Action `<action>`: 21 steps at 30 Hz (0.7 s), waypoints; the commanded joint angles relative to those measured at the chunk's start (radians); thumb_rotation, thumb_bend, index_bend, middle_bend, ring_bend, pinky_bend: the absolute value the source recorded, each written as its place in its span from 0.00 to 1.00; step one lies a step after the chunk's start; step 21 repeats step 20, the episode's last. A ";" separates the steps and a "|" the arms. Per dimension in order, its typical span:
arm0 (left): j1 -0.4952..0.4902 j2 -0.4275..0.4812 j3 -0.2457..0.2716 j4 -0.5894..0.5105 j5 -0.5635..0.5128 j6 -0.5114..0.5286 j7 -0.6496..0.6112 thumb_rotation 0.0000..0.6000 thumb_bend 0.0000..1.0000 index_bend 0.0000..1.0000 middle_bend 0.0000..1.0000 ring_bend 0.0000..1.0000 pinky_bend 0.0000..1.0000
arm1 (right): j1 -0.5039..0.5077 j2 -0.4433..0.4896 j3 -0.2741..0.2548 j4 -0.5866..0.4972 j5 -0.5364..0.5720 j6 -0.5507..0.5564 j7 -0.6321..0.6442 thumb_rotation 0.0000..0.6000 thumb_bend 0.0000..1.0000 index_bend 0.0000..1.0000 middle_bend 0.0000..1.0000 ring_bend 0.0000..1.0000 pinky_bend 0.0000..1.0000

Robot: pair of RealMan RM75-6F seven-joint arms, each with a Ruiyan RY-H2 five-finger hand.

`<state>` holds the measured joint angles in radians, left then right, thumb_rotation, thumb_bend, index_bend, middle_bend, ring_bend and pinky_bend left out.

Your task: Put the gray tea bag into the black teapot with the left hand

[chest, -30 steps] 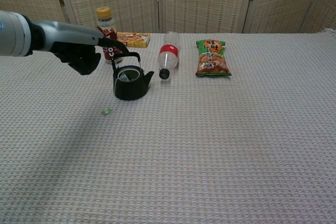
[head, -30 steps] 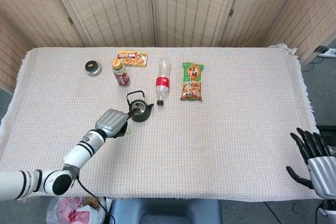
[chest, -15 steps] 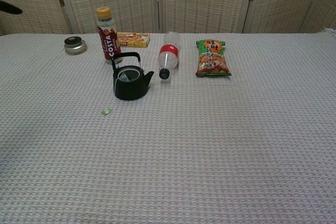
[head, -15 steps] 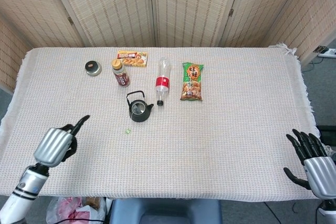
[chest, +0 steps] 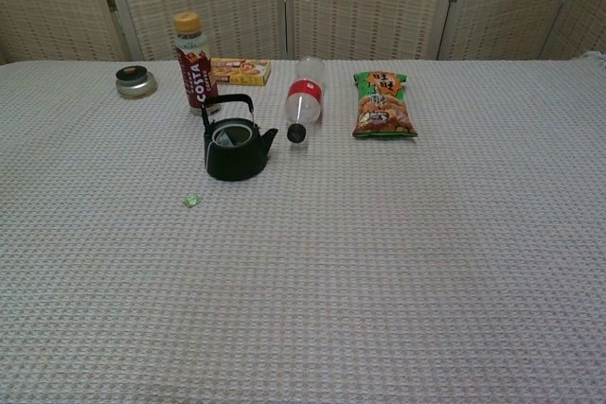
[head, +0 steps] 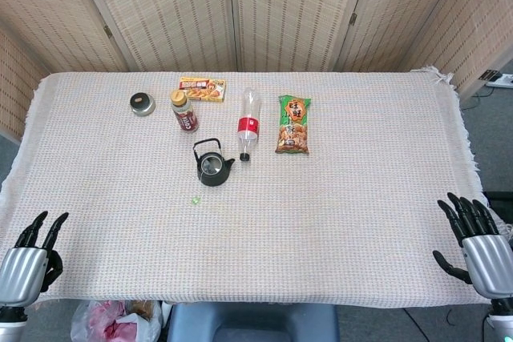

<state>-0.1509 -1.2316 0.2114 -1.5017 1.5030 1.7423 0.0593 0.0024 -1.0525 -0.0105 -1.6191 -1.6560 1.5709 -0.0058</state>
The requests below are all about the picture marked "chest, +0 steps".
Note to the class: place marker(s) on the black teapot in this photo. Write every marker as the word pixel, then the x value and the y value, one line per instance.
pixel 237 163

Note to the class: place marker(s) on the yellow curry box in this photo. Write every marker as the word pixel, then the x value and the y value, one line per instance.
pixel 241 72

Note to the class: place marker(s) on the Costa coffee bottle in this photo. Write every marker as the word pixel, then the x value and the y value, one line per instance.
pixel 194 82

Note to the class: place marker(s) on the woven folding screen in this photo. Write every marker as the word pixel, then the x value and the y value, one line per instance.
pixel 369 2

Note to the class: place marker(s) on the green snack bag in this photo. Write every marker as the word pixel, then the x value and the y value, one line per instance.
pixel 383 110

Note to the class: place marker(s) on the clear red-label plastic bottle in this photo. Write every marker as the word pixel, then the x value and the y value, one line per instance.
pixel 305 96

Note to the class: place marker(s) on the beige woven tablecloth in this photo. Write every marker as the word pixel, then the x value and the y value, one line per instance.
pixel 379 257

